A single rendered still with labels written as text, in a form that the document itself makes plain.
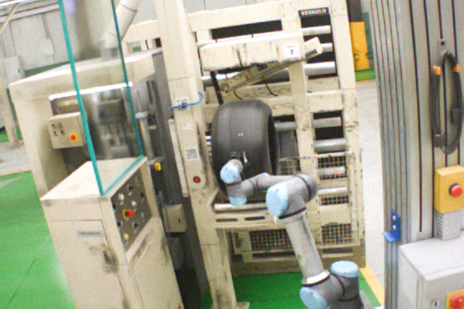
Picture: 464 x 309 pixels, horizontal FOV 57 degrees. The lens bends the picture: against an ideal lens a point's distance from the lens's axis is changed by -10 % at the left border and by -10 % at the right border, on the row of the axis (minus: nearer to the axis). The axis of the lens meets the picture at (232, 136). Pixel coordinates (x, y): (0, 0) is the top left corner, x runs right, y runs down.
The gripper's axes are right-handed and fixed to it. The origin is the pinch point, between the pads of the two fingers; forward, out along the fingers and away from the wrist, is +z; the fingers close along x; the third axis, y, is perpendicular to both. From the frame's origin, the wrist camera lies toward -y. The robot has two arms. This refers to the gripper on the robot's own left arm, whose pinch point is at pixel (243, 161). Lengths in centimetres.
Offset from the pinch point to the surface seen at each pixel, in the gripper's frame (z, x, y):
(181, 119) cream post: 19.4, 35.9, 22.2
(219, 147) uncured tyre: 3.2, 11.7, 7.3
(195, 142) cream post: 21.1, 30.1, 8.1
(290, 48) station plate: 42, -28, 54
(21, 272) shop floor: 94, 245, -113
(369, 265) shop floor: 96, -68, -112
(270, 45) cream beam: 41, -16, 57
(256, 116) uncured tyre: 12.6, -7.7, 20.5
